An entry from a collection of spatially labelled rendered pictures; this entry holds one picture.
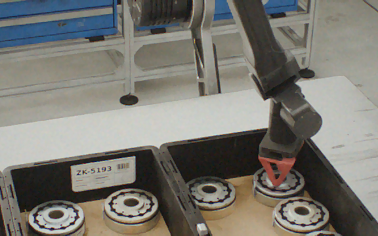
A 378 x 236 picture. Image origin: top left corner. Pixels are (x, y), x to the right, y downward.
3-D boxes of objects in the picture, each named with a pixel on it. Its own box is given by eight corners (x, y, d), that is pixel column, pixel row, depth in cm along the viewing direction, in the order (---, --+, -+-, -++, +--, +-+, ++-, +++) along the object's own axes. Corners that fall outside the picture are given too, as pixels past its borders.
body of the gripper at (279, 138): (304, 134, 171) (308, 101, 168) (291, 161, 163) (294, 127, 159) (272, 128, 173) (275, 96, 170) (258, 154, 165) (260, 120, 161)
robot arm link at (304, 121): (285, 46, 159) (245, 70, 159) (313, 74, 150) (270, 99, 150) (307, 93, 166) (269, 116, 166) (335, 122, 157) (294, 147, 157)
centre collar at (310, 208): (285, 206, 165) (285, 204, 165) (310, 204, 166) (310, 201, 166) (293, 222, 161) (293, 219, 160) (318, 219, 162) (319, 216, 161)
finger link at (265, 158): (298, 176, 173) (302, 136, 169) (290, 195, 168) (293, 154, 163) (266, 168, 175) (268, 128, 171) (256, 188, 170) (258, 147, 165)
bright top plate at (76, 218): (27, 205, 165) (27, 202, 164) (81, 200, 166) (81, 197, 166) (29, 238, 156) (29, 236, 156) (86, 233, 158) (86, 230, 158)
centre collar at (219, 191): (193, 186, 170) (193, 183, 170) (216, 182, 171) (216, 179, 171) (201, 200, 166) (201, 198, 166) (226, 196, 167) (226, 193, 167)
